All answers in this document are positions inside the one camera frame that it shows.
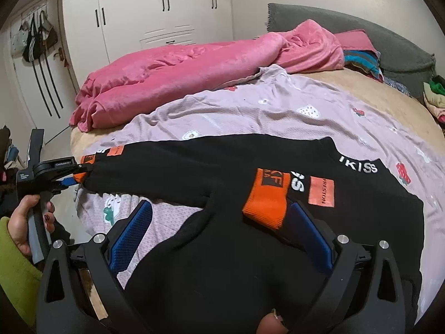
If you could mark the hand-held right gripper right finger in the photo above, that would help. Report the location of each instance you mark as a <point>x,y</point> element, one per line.
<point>313,238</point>

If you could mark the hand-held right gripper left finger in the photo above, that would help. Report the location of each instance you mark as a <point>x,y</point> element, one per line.
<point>132,231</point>

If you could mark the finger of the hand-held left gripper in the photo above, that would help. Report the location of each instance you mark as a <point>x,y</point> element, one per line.
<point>67,182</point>
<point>82,169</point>

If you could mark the black sweater orange cuffs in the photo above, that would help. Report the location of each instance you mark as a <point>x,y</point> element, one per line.
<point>215,250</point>

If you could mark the black shoulder bag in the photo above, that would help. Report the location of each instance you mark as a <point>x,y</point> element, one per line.
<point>33,47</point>

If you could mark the person's left forearm green sleeve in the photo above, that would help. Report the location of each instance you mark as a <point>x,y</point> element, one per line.
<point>17,278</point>

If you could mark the heap of dark clothes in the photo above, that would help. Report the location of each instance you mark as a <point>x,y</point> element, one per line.
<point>8,156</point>

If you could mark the pile of colourful clothes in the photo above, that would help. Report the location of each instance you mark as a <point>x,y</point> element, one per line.
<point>436,97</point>

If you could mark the person's left hand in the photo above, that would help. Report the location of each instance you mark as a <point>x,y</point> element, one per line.
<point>19,224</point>

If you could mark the person's right hand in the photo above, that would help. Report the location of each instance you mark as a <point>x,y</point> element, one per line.
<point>270,323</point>

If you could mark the white door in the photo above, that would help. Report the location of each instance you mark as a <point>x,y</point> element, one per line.
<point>27,87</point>

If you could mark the pink fleece blanket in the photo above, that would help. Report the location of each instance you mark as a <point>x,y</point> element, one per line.
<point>167,69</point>

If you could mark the lilac printed bed sheet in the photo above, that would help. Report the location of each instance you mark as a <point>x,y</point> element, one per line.
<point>278,111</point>

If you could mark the grey hanging bag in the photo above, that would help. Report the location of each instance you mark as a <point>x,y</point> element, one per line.
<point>19,40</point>

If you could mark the brown handbag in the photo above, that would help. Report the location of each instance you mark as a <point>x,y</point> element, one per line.
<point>48,33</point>

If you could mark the white wardrobe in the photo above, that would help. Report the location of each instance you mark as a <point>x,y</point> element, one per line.
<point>139,10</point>

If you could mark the blue patterned cloth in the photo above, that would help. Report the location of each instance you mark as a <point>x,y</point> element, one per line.
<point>394,85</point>

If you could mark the pink cloth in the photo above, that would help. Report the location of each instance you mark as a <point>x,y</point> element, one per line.
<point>354,40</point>

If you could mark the wooden bed frame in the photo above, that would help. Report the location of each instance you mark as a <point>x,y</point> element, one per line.
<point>93,290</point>

